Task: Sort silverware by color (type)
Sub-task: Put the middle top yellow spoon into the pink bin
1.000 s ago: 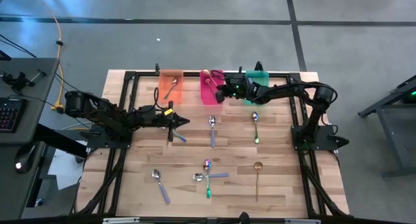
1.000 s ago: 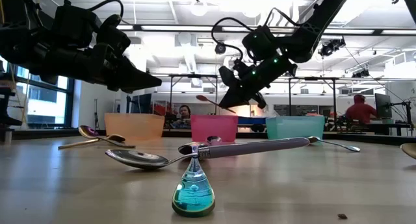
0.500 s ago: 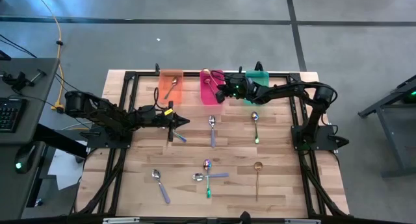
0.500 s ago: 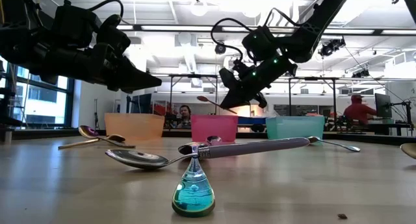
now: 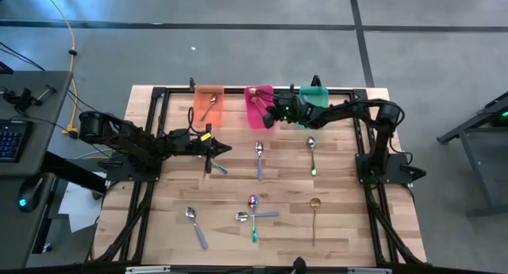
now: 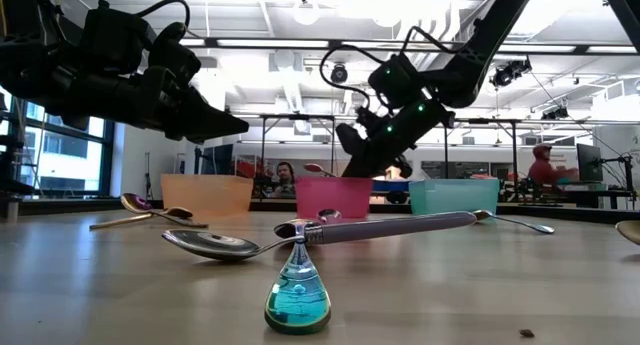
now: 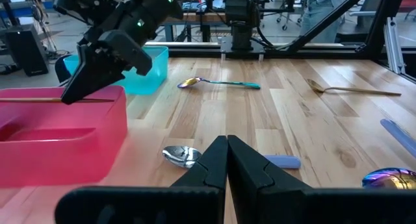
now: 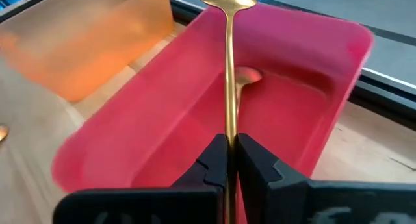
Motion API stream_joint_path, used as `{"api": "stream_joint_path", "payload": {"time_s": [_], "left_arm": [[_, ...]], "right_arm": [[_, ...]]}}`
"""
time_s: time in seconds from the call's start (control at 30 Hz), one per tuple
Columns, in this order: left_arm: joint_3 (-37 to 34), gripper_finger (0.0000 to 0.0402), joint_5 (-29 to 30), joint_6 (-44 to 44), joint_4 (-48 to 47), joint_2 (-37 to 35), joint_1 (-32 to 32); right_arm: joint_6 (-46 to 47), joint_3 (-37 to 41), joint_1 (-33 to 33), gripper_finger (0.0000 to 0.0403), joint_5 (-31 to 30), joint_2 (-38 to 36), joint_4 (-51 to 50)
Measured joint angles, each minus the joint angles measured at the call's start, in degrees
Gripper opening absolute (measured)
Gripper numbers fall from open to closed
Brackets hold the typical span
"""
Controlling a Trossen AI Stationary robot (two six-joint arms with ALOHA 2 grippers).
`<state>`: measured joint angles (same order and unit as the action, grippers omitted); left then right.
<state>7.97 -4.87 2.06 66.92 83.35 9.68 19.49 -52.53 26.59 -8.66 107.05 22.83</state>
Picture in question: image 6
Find blue background tub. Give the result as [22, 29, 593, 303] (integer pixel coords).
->
[372, 179, 411, 193]

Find black table edge rim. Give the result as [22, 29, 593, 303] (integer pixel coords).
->
[19, 197, 640, 225]

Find black equipment stand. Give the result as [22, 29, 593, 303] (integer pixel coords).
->
[0, 134, 31, 224]

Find person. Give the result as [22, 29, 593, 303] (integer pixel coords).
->
[273, 160, 297, 199]
[527, 143, 579, 186]

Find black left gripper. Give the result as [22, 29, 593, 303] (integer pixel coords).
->
[64, 22, 250, 144]

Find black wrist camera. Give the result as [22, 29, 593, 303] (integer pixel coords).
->
[368, 53, 426, 110]
[79, 0, 154, 76]

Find silver spoon lavender handle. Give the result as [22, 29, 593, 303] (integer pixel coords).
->
[161, 210, 479, 262]

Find plain silver spoon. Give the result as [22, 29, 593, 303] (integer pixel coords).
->
[472, 209, 555, 235]

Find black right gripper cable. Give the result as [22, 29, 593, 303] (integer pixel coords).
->
[318, 25, 459, 109]

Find large window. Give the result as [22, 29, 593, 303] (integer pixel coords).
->
[0, 87, 116, 196]

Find iridescent purple spoon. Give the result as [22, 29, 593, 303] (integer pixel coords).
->
[120, 193, 209, 230]

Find spoon with blue teardrop handle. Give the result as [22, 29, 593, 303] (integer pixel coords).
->
[263, 218, 332, 336]

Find pink translucent plastic bin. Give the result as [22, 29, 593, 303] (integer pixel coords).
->
[294, 177, 374, 220]

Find teal translucent plastic bin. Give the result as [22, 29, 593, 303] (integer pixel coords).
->
[408, 178, 501, 216]

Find ceiling light rail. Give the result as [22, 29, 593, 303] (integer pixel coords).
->
[179, 34, 640, 56]

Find orange translucent plastic bin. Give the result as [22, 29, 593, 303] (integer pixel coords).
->
[160, 173, 254, 216]

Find white ceiling ring light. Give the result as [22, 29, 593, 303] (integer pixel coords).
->
[292, 0, 321, 26]

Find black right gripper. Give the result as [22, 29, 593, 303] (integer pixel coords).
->
[335, 100, 457, 179]

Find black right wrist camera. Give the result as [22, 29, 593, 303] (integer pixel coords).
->
[368, 53, 426, 110]

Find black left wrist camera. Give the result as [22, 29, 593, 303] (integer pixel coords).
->
[79, 0, 154, 76]

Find black computer monitor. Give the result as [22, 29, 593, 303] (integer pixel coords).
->
[576, 143, 604, 184]
[199, 143, 235, 176]

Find black metal station frame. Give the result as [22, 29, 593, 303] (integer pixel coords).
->
[259, 113, 337, 179]
[442, 117, 522, 194]

